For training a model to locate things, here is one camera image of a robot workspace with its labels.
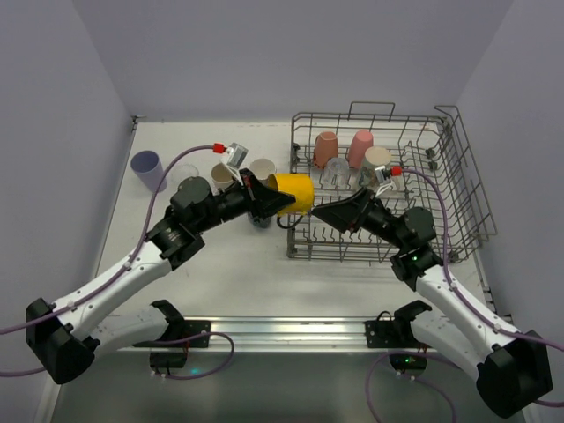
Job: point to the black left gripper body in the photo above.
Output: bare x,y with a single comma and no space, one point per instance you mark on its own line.
252,194

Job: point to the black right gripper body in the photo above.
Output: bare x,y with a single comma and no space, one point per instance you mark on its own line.
366,211

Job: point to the blue mug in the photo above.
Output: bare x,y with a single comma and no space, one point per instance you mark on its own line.
260,222

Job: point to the pink faceted mug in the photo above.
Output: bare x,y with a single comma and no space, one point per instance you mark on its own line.
262,169

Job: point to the beige plastic cup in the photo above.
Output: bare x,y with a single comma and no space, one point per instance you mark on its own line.
221,177

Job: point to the yellow mug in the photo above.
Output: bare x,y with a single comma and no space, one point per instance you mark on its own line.
301,187

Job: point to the clear textured glass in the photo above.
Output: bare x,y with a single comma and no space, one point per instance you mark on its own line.
186,171

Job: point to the lavender plastic cup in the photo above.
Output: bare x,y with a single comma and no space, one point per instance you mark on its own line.
147,166

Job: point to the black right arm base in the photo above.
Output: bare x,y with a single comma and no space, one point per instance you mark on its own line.
393,331

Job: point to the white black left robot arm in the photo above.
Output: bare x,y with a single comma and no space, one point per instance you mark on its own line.
82,326

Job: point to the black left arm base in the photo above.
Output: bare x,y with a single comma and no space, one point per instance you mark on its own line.
177,328

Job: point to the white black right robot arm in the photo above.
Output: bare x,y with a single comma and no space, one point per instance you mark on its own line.
510,369

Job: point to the clear glass tumbler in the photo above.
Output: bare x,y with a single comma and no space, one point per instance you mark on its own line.
335,174

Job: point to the cream seahorse mug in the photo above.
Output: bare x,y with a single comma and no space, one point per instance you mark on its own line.
374,158

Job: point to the orange floral mug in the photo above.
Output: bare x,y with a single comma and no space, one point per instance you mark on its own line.
326,148

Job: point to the pink plastic cup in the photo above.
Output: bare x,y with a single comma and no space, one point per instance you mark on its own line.
361,142

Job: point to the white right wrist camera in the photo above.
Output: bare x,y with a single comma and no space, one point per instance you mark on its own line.
386,179

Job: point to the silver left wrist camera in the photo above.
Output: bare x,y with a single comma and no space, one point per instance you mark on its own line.
232,159

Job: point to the grey wire dish rack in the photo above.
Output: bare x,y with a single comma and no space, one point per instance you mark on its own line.
443,176

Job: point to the aluminium mounting rail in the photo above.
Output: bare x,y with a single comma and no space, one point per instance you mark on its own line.
282,332

